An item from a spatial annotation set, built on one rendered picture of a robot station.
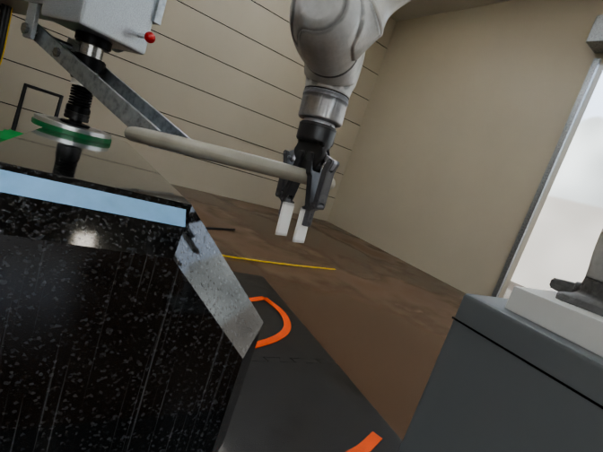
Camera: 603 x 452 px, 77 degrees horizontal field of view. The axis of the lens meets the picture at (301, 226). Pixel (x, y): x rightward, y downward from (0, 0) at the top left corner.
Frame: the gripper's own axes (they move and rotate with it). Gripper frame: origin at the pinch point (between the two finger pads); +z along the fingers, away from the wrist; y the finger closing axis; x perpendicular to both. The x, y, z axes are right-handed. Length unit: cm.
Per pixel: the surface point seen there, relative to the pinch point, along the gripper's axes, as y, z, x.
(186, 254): 5.4, 8.9, 19.1
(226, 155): 4.5, -9.6, 16.2
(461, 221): 138, -11, -488
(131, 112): 52, -15, 14
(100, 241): 8.0, 8.2, 32.8
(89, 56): 80, -29, 18
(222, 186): 474, 32, -324
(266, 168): 0.6, -9.3, 10.0
